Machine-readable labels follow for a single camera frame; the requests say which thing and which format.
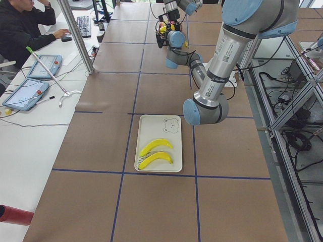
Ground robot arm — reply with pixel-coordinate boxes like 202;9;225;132
166;1;299;126
163;0;202;21

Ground white rectangular plate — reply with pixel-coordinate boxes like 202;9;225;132
134;114;183;172

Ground brown wicker basket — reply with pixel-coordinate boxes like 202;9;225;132
155;21;182;35

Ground far teach pendant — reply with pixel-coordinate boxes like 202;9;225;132
26;54;63;81

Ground teach pendant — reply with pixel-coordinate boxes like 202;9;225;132
26;54;63;81
2;78;49;111

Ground black keyboard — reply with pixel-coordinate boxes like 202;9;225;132
76;16;91;38

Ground black computer mouse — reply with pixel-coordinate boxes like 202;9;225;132
61;36;73;42

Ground near teach pendant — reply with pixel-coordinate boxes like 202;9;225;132
2;78;49;111

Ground metal rod green tip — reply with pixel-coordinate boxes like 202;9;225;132
26;46;70;96

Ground small yellow object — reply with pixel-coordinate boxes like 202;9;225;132
5;108;12;115

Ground seated person in black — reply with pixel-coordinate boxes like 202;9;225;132
1;0;70;69

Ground red cylinder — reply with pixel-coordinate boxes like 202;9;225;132
1;205;34;226

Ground white pedestal column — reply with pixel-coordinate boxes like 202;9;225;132
225;71;239;88

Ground aluminium frame post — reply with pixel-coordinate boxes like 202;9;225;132
58;0;94;75

